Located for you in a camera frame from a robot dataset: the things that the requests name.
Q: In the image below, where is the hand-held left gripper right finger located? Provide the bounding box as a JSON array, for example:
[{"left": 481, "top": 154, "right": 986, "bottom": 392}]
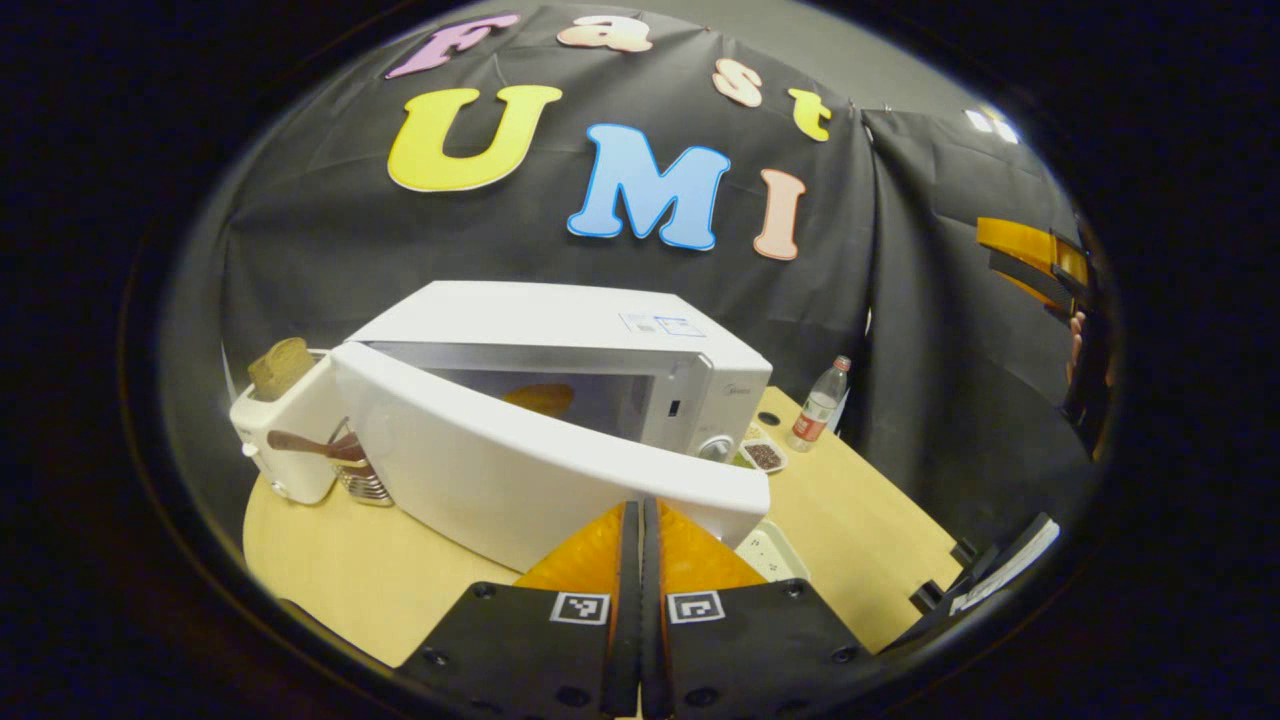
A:
[{"left": 640, "top": 497, "right": 883, "bottom": 719}]

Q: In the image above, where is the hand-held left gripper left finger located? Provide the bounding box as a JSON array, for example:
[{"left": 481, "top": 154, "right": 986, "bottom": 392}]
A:
[{"left": 395, "top": 500, "right": 642, "bottom": 719}]

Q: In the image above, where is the white microwave oven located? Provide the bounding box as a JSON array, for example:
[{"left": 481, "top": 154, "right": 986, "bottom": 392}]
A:
[{"left": 330, "top": 280, "right": 775, "bottom": 574}]

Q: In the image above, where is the breaded round food patty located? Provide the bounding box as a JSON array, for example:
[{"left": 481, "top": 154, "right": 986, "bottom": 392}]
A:
[{"left": 503, "top": 383, "right": 577, "bottom": 419}]

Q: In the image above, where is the white square plate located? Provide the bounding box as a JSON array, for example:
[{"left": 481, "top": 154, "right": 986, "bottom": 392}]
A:
[{"left": 735, "top": 519, "right": 812, "bottom": 584}]

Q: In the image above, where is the small ceiling light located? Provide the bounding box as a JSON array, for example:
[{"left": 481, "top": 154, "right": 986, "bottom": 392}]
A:
[{"left": 963, "top": 107, "right": 1020, "bottom": 147}]

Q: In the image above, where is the divided snack dish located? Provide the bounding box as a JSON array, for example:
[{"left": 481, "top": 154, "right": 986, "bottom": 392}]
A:
[{"left": 734, "top": 425, "right": 790, "bottom": 475}]

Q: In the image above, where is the clear plastic water bottle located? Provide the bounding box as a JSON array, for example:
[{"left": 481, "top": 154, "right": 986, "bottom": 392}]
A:
[{"left": 786, "top": 355, "right": 854, "bottom": 454}]

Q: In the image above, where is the white toaster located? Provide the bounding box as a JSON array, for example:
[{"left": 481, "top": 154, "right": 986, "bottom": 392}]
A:
[{"left": 229, "top": 349, "right": 343, "bottom": 507}]

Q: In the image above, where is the brown toast slice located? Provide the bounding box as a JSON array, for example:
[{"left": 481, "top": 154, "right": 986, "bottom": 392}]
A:
[{"left": 247, "top": 337, "right": 317, "bottom": 402}]

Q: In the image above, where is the black backdrop cloth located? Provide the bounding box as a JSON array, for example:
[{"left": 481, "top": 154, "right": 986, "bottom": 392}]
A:
[{"left": 165, "top": 3, "right": 1103, "bottom": 563}]

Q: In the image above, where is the black frame with white panel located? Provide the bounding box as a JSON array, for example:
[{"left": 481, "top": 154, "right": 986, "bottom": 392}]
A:
[{"left": 908, "top": 512, "right": 1062, "bottom": 629}]

